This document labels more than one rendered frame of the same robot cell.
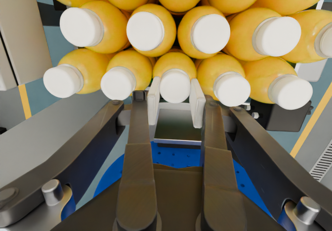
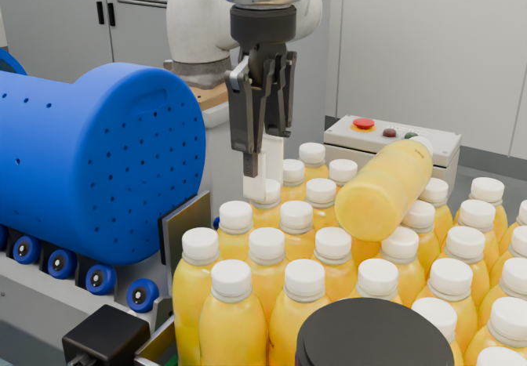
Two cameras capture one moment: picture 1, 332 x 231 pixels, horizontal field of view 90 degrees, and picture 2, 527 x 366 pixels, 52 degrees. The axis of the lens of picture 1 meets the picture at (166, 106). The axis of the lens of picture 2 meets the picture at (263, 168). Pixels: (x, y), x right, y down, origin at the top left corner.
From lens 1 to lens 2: 62 cm
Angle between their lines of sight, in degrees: 54
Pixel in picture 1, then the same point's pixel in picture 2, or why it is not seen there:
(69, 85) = (307, 150)
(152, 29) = (320, 187)
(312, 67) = not seen: outside the picture
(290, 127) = (83, 327)
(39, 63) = not seen: hidden behind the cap
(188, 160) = (145, 214)
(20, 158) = (238, 162)
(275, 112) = (128, 317)
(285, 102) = (198, 230)
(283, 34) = (268, 237)
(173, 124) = not seen: hidden behind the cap
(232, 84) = (244, 208)
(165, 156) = (167, 205)
